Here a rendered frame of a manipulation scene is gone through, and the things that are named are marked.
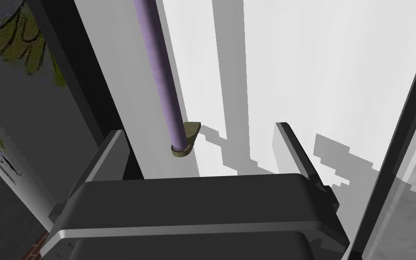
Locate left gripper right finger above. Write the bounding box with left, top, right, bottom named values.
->
left=272, top=121, right=340, bottom=213

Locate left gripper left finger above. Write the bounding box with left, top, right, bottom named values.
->
left=66, top=130, right=131, bottom=199

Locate white door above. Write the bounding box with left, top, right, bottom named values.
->
left=74, top=0, right=416, bottom=251

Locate purple bar handle olive bracket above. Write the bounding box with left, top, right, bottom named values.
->
left=133, top=0, right=202, bottom=158

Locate green leafy wall picture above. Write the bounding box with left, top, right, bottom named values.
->
left=0, top=0, right=68, bottom=88

